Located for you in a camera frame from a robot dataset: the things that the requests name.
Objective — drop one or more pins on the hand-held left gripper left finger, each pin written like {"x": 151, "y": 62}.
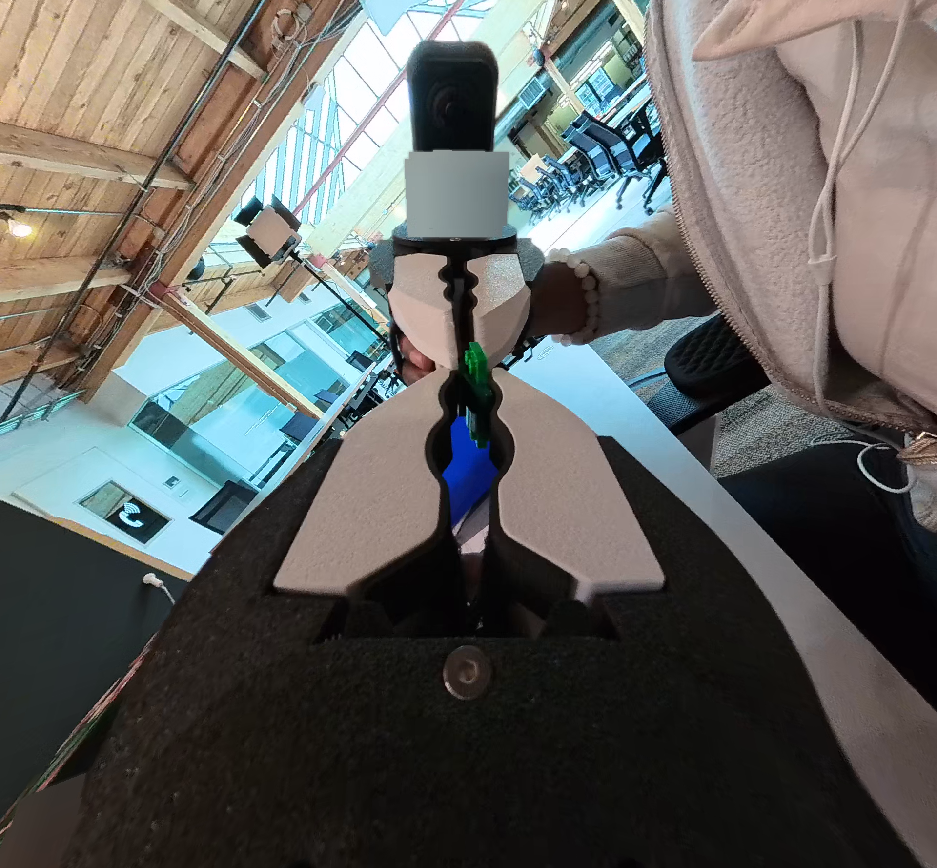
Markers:
{"x": 351, "y": 509}

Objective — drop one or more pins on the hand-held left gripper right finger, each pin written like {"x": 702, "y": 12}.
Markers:
{"x": 578, "y": 509}

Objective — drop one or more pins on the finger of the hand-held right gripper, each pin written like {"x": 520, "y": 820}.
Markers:
{"x": 505, "y": 297}
{"x": 421, "y": 304}

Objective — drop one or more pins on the bright green toy plate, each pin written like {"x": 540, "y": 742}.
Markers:
{"x": 476, "y": 370}

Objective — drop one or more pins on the dark green toy brick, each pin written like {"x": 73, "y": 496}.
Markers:
{"x": 479, "y": 428}

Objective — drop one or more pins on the person's right forearm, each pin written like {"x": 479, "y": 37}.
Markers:
{"x": 644, "y": 275}

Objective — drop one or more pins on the black desk divider panel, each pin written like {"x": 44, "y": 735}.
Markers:
{"x": 58, "y": 626}

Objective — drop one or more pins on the person's right hand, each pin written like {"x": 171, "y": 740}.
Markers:
{"x": 556, "y": 304}

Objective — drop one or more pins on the blue storage bin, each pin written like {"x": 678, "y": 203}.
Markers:
{"x": 468, "y": 472}

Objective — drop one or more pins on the row of black office chairs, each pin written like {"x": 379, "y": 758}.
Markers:
{"x": 593, "y": 150}

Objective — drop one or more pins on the studio panel light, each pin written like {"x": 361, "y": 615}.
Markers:
{"x": 267, "y": 234}

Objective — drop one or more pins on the white panel peg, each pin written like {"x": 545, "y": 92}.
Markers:
{"x": 151, "y": 579}

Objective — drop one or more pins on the black phone symbol sign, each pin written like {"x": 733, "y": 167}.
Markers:
{"x": 135, "y": 516}

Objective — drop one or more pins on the person's dark pants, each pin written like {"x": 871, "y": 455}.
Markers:
{"x": 842, "y": 553}

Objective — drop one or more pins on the person in beige hoodie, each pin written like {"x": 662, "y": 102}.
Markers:
{"x": 768, "y": 150}

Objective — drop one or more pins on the ceiling spot lamp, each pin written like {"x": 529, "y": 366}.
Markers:
{"x": 18, "y": 227}

